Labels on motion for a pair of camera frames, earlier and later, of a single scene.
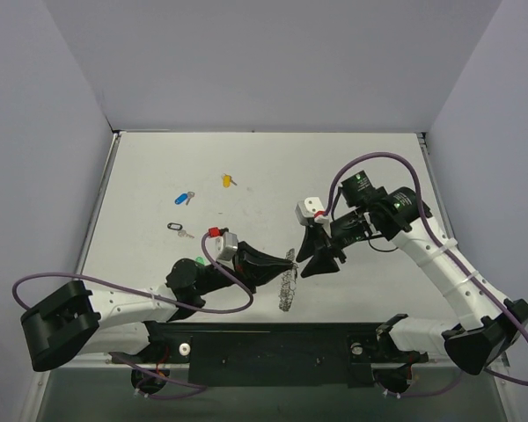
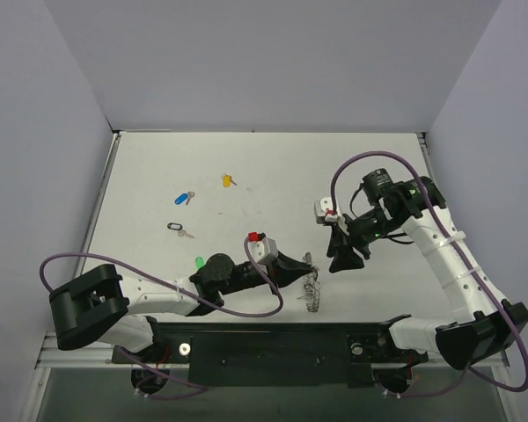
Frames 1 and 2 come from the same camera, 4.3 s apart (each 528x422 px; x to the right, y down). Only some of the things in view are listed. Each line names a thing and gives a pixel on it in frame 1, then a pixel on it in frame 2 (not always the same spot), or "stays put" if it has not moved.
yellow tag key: [227, 180] stays put
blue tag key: [184, 197] stays put
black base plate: [275, 354] stays put
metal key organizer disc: [288, 289] → [311, 286]
